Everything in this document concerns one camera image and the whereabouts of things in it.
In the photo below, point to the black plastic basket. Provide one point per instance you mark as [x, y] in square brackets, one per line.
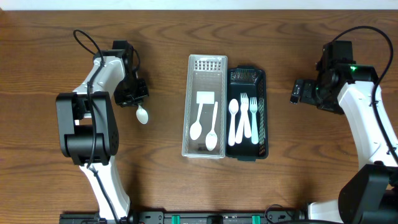
[252, 81]

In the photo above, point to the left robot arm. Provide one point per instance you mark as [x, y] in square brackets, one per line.
[89, 134]

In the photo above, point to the clear plastic basket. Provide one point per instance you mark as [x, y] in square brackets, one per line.
[205, 73]

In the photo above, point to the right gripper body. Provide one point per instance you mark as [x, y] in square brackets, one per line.
[311, 93]

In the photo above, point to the white fork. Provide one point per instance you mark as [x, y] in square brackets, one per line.
[244, 115]
[240, 129]
[253, 109]

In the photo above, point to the white spoon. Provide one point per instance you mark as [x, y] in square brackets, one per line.
[233, 109]
[211, 137]
[196, 128]
[142, 115]

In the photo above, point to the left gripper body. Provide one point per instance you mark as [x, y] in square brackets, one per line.
[132, 97]

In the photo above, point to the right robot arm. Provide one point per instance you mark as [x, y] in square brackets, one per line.
[344, 87]

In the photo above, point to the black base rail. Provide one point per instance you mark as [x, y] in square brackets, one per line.
[272, 216]

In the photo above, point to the white label in clear basket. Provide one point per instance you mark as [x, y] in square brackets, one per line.
[205, 97]

